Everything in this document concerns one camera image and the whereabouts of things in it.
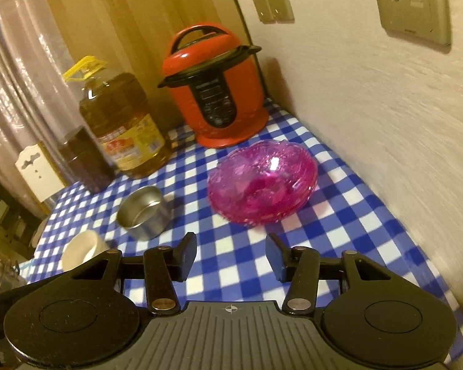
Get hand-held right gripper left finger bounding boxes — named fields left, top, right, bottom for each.
left=64, top=232, right=198, bottom=314

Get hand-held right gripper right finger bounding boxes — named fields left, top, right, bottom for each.
left=265, top=233, right=395, bottom=314

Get pink transparent plate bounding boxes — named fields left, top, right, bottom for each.
left=215, top=185, right=318, bottom=227
left=209, top=170, right=319, bottom=223
left=208, top=141, right=318, bottom=217

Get small metal bowl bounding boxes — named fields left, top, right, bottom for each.
left=116, top=185, right=171, bottom=240

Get cream round bowl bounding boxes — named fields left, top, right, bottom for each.
left=61, top=230, right=112, bottom=273

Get blue white checked tablecloth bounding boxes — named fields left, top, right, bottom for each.
left=21, top=98, right=463, bottom=355

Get dark stacked crates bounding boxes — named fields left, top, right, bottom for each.
left=0, top=170, right=43, bottom=259

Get large cooking oil bottle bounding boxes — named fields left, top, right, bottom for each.
left=62, top=55, right=174, bottom=180

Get white wooden chair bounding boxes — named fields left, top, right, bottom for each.
left=15, top=141, right=69, bottom=203

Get brown cylindrical canister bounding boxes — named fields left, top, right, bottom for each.
left=57, top=126, right=117, bottom=194

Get red electric pressure cooker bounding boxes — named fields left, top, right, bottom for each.
left=156, top=24, right=270, bottom=149

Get beige curtain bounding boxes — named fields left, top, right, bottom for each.
left=0, top=0, right=170, bottom=216

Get beige wall socket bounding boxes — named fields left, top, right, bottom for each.
left=249, top=0, right=275, bottom=24
left=263, top=0, right=295, bottom=22

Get beige wall outlet plate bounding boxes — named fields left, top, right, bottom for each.
left=370, top=0, right=453, bottom=46

